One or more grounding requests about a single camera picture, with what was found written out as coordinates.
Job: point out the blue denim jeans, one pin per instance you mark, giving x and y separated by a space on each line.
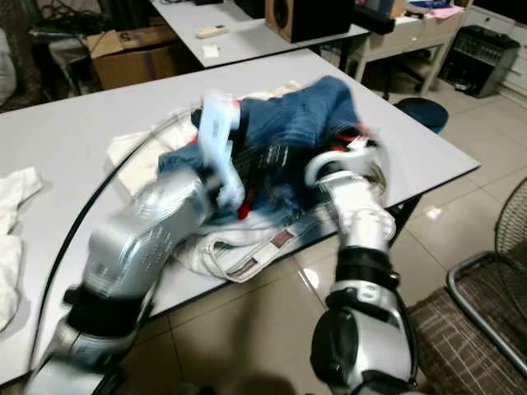
305 107

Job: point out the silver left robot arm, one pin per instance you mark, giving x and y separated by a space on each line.
140 239

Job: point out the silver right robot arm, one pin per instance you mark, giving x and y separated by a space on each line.
366 222

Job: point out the white crumpled shirt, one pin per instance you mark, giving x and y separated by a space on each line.
16 247

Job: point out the grey table black legs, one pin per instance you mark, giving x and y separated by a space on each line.
82 123

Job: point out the white pillow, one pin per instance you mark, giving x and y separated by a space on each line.
6 66

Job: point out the open brown cardboard box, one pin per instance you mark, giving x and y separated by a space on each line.
132 70

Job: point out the white jeans brown patch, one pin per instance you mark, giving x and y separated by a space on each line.
214 259

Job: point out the small white paper card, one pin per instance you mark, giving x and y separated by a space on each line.
212 51

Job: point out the white remote control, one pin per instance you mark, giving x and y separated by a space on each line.
212 31

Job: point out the grey side table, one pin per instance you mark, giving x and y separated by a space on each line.
239 15

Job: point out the brown wooden speaker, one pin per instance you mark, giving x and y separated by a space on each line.
309 20

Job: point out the black device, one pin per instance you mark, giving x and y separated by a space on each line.
375 18

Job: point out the round blue stool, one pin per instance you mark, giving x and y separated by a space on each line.
420 113

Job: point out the white desk with drawers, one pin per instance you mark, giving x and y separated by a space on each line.
412 31

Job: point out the pink cloth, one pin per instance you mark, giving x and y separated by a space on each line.
436 11

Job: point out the black amplifier case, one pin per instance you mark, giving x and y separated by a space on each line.
479 62

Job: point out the grey standing fan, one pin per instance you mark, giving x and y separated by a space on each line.
515 218

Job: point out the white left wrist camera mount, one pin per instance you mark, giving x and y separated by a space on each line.
218 136

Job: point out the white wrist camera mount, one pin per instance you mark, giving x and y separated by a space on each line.
218 136
338 158

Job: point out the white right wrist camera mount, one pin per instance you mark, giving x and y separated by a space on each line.
338 158

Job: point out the brown checked chair metal frame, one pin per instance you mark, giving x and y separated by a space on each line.
486 346

